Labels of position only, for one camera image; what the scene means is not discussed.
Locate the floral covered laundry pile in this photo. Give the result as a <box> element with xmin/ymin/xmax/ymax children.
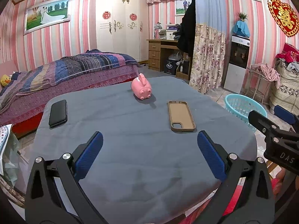
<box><xmin>269</xmin><ymin>43</ymin><xmax>298</xmax><ymax>115</ymax></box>

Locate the light blue plastic basket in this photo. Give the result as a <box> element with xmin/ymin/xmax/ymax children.
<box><xmin>224</xmin><ymin>94</ymin><xmax>268</xmax><ymax>132</ymax></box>

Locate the metal rack with pink cloth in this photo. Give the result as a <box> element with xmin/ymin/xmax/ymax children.
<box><xmin>245</xmin><ymin>64</ymin><xmax>281</xmax><ymax>104</ymax></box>

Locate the polka dot bag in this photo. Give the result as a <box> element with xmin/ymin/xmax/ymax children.
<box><xmin>0</xmin><ymin>124</ymin><xmax>21</xmax><ymax>187</ymax></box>

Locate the floral blue curtain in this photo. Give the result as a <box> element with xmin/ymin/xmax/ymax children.
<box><xmin>189</xmin><ymin>0</ymin><xmax>227</xmax><ymax>94</ymax></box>

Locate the water dispenser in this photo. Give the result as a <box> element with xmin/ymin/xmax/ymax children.
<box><xmin>224</xmin><ymin>35</ymin><xmax>250</xmax><ymax>94</ymax></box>

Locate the brown phone case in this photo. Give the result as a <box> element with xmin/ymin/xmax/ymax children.
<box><xmin>168</xmin><ymin>101</ymin><xmax>196</xmax><ymax>132</ymax></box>

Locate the black phone wallet case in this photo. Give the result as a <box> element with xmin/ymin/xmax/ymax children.
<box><xmin>49</xmin><ymin>100</ymin><xmax>67</xmax><ymax>128</ymax></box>

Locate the potted plant with blue cloth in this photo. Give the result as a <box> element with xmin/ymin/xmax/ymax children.
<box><xmin>232</xmin><ymin>12</ymin><xmax>250</xmax><ymax>38</ymax></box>

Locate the grey blue tablecloth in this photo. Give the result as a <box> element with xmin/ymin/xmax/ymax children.
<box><xmin>29</xmin><ymin>77</ymin><xmax>257</xmax><ymax>223</ymax></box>

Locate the bed with striped quilt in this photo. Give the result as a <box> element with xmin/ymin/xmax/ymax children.
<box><xmin>1</xmin><ymin>49</ymin><xmax>139</xmax><ymax>135</ymax></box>

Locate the black box under desk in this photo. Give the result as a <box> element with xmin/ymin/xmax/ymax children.
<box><xmin>164</xmin><ymin>59</ymin><xmax>179</xmax><ymax>75</ymax></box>

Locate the black hanging coat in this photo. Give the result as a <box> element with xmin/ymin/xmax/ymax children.
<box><xmin>177</xmin><ymin>0</ymin><xmax>196</xmax><ymax>57</ymax></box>

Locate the wooden desk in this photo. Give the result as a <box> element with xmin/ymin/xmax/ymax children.
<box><xmin>147</xmin><ymin>39</ymin><xmax>192</xmax><ymax>80</ymax></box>

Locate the pink rabbit piggy bank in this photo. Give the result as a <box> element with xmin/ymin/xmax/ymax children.
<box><xmin>131</xmin><ymin>73</ymin><xmax>152</xmax><ymax>100</ymax></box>

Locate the yellow duck plush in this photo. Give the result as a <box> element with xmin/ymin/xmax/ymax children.
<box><xmin>1</xmin><ymin>74</ymin><xmax>11</xmax><ymax>87</ymax></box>

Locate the desk lamp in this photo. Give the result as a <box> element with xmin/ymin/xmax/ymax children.
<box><xmin>154</xmin><ymin>22</ymin><xmax>163</xmax><ymax>39</ymax></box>

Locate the small framed couple photo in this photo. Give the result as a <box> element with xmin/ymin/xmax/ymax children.
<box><xmin>175</xmin><ymin>0</ymin><xmax>192</xmax><ymax>16</ymax></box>

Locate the white wardrobe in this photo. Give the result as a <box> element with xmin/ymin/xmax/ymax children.
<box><xmin>90</xmin><ymin>0</ymin><xmax>149</xmax><ymax>62</ymax></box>

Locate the framed wedding photo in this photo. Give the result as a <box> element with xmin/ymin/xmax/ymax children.
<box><xmin>23</xmin><ymin>0</ymin><xmax>71</xmax><ymax>35</ymax></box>

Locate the red heart wall decoration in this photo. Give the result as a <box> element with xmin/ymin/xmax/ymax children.
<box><xmin>268</xmin><ymin>0</ymin><xmax>298</xmax><ymax>38</ymax></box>

